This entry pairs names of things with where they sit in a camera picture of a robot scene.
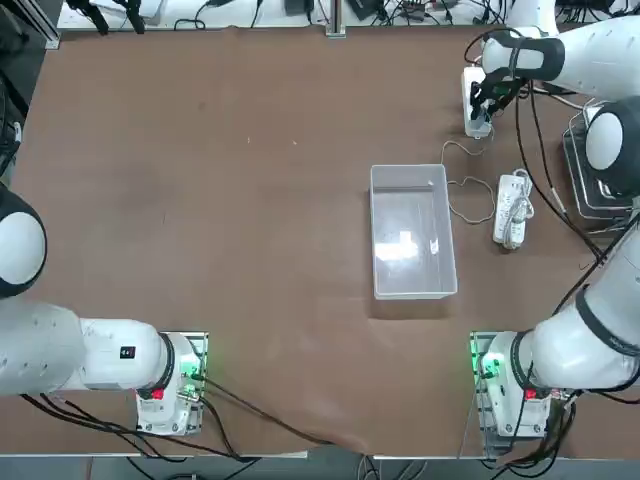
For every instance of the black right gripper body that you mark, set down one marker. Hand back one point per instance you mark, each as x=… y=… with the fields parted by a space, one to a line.
x=502 y=85

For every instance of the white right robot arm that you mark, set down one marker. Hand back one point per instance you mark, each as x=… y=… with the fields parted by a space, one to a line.
x=570 y=350

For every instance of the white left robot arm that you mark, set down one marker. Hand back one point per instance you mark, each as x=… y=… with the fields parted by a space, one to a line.
x=105 y=357

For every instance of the long white power strip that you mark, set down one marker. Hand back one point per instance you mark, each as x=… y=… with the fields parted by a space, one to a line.
x=476 y=132

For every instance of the white power strip with USB ports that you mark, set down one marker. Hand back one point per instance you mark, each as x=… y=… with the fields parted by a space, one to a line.
x=501 y=225

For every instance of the clear plastic bin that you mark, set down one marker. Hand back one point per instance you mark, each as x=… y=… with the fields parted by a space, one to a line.
x=412 y=235

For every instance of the aluminium profile post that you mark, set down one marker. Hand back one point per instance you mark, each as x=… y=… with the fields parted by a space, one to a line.
x=335 y=17

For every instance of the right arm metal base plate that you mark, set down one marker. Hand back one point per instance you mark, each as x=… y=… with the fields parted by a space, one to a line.
x=477 y=345

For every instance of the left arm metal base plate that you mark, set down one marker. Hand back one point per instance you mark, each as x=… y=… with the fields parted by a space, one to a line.
x=200 y=345

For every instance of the aluminium profile rail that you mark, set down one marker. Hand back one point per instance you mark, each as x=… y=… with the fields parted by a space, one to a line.
x=42 y=25

